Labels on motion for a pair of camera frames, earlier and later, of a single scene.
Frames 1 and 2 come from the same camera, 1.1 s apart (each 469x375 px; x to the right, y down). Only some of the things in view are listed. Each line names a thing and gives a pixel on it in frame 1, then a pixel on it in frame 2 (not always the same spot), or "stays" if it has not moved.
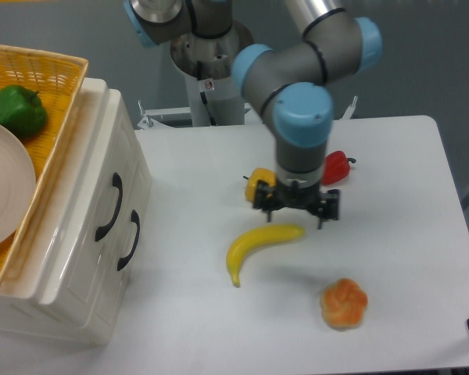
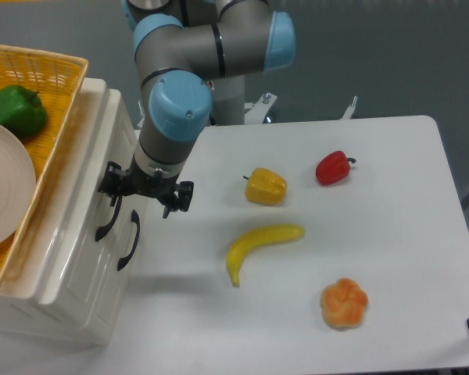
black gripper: x=271 y=198 → x=162 y=189
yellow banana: x=250 y=241 stays
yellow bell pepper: x=262 y=174 stays
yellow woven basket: x=57 y=79 stays
